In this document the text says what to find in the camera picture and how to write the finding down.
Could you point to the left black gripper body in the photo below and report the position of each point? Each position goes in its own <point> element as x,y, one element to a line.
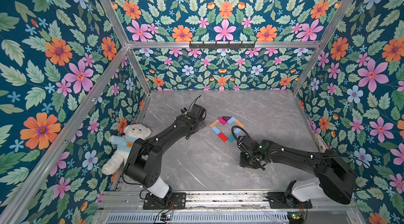
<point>199,124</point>

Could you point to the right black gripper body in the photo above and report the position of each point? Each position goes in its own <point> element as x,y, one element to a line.
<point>248,159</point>

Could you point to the wooden block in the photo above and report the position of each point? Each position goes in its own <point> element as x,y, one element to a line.
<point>215,123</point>
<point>237,122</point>

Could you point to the magenta rectangular block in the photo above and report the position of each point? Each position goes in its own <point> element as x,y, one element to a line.
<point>222,121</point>

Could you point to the light blue block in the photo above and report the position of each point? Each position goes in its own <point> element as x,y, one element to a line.
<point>231,120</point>
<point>237,131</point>
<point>216,130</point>

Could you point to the purple triangle block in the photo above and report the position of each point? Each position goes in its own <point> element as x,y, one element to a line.
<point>226,118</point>

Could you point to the red rectangular block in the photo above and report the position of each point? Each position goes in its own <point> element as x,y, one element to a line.
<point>222,137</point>

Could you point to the teal rectangular block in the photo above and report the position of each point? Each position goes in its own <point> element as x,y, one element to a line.
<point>231,138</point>

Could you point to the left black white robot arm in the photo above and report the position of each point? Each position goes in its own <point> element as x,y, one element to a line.
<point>144,164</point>

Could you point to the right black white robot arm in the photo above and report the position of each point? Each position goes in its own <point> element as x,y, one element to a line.
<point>333,178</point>

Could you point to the white teddy bear blue shirt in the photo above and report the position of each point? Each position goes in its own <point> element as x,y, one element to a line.
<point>124,143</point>

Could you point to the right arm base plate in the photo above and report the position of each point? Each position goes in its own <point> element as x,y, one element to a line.
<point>278,200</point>

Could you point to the black hook rail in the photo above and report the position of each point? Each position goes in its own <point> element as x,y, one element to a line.
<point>235,45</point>

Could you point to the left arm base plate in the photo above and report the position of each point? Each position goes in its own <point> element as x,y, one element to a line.
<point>174,200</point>

